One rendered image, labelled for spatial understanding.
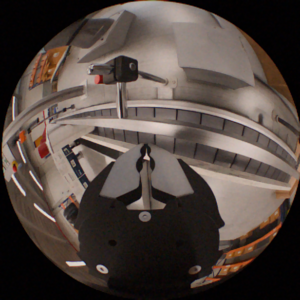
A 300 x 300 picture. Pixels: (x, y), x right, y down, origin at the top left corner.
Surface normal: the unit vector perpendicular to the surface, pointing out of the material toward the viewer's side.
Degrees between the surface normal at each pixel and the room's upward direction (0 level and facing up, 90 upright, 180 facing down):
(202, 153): 0
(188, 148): 0
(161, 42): 0
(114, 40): 90
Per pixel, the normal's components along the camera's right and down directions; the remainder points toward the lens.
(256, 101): -0.46, 0.47
